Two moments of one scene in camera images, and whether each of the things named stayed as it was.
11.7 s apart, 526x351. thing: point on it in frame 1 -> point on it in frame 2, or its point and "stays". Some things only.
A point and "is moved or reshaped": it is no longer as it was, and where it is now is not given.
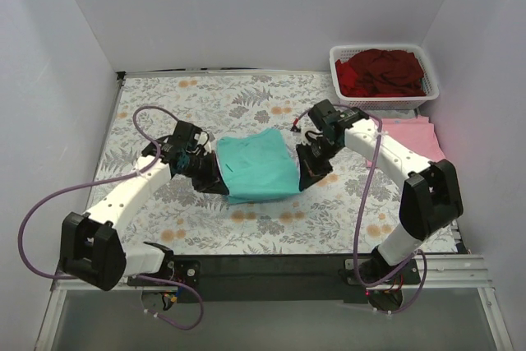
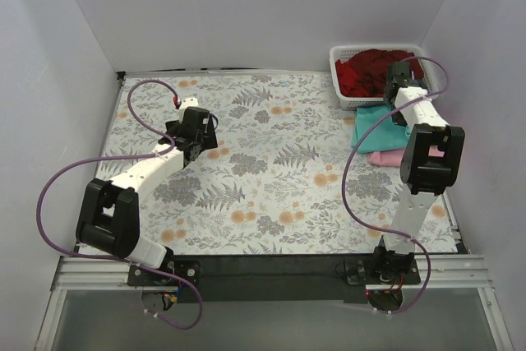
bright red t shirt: (347, 77) stays
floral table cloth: (353, 212) stays
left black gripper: (207, 173) -> (209, 135)
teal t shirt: (258, 165) is moved or reshaped
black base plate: (292, 278) stays
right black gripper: (314, 158) -> (396, 73)
